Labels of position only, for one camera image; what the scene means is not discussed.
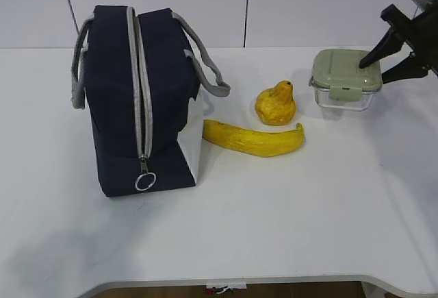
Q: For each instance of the green lid glass container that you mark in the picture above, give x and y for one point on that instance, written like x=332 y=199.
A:
x=339 y=82

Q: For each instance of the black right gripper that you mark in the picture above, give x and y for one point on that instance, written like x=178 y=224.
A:
x=420 y=33

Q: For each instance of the yellow pear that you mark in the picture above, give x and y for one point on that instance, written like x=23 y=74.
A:
x=276 y=106

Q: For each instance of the yellow banana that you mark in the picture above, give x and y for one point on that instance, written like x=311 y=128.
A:
x=262 y=144

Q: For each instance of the white bracket under table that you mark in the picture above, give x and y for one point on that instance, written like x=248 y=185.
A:
x=219 y=287

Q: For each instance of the navy blue lunch bag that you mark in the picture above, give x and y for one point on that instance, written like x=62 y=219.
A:
x=140 y=76

